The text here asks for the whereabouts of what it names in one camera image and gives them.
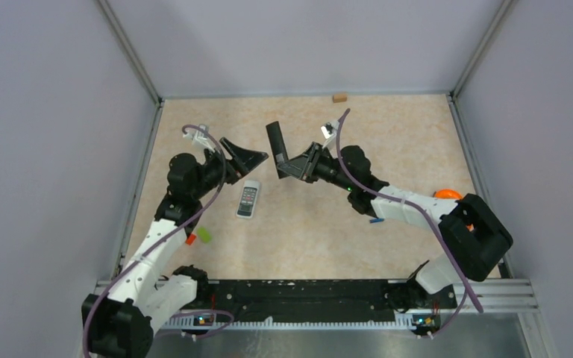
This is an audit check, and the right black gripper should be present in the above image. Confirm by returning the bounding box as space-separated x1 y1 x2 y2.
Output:
278 142 355 192

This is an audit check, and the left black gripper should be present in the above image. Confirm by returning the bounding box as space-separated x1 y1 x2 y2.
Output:
192 137 268 200

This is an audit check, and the black remote control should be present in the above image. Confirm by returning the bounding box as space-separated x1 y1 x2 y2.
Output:
266 121 288 166

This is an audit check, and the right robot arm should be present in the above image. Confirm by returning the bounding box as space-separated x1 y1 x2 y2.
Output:
274 142 513 307

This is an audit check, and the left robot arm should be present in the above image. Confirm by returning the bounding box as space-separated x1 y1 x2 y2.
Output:
81 137 269 357

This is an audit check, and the white remote control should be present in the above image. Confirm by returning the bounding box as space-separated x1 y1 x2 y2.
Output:
236 180 261 219

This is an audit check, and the brown wooden block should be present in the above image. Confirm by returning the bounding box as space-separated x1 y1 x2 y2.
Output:
332 92 348 104

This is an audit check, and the green block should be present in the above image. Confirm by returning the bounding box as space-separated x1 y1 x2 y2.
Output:
195 227 212 244

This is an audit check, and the red block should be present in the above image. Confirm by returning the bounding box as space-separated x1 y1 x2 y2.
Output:
185 233 197 245

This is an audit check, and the orange tape roll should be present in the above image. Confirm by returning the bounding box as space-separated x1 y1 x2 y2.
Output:
431 189 475 232

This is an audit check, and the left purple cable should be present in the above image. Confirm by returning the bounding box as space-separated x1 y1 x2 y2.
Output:
81 123 228 358

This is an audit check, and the purple cable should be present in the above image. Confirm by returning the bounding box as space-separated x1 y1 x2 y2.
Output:
81 123 228 358
334 107 485 315

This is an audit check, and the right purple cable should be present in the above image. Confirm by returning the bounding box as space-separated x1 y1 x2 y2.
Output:
334 107 485 315

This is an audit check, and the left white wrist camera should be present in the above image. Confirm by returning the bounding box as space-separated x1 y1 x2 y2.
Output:
182 124 216 152

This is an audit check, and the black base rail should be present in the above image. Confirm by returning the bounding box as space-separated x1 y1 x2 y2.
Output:
182 279 457 324

